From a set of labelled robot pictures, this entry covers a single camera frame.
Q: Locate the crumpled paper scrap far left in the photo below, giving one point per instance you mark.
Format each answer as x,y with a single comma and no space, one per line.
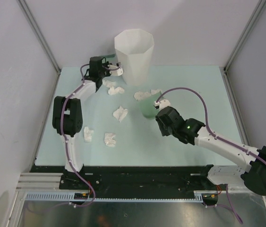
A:
120,113

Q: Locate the left aluminium frame post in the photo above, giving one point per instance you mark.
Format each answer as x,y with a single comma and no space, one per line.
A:
38,33

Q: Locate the crumpled paper scrap lower left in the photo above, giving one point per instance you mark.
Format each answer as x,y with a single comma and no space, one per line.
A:
88,134

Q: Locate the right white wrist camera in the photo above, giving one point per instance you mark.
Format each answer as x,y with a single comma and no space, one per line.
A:
162,104

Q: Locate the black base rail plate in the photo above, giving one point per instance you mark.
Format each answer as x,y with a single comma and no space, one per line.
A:
146,182

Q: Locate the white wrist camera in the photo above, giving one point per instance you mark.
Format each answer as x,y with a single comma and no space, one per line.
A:
115,70
162,104

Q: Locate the green plastic dustpan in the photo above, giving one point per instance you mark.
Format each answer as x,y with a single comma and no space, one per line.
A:
147,105

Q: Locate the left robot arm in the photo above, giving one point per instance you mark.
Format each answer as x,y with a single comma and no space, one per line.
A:
67,118

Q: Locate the white faceted waste bin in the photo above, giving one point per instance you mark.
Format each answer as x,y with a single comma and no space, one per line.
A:
134,48

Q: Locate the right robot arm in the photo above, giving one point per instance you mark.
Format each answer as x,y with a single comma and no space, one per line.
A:
191,131

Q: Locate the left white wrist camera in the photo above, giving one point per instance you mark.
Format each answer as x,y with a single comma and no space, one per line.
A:
115,70

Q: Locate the green hand brush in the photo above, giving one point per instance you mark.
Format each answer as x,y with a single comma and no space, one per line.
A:
110,55

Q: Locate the crumpled paper scrap middle left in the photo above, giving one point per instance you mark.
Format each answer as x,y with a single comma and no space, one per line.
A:
115,90

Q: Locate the aluminium frame post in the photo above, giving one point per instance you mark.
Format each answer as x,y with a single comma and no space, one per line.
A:
38,33
254,18

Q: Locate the right aluminium frame post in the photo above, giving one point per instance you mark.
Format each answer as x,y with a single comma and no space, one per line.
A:
254,18

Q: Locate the grey slotted cable duct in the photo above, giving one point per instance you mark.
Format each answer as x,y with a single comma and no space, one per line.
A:
83,196

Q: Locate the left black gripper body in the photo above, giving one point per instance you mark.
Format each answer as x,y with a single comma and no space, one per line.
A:
105,71

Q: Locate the large crumpled paper scrap right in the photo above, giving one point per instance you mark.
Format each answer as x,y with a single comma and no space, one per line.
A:
155,91

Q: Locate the crumpled paper scrap upper left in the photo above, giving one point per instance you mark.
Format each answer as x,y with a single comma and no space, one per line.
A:
108,83

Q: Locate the crumpled paper scrap front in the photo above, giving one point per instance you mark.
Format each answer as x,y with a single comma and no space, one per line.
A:
109,139

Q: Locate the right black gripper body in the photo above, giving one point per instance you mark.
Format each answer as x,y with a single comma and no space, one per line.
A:
165,131

